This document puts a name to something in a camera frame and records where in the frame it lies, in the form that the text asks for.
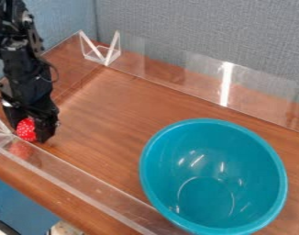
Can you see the clear acrylic barrier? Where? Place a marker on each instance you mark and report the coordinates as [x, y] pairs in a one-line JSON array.
[[255, 93], [89, 203]]

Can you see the clear acrylic front barrier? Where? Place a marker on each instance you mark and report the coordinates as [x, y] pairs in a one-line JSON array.
[[89, 203]]

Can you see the clear acrylic corner bracket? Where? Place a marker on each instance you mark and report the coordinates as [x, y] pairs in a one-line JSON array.
[[97, 53]]

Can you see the clear acrylic back barrier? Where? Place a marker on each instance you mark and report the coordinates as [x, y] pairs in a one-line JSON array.
[[255, 93]]

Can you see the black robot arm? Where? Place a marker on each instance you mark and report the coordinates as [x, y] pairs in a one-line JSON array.
[[20, 42]]

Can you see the blue plastic bowl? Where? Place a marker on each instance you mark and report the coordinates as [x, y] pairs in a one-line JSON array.
[[212, 177]]

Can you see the red toy strawberry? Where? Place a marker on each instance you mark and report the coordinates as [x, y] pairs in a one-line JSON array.
[[25, 130]]

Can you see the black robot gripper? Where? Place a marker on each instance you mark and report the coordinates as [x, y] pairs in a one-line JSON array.
[[27, 96]]

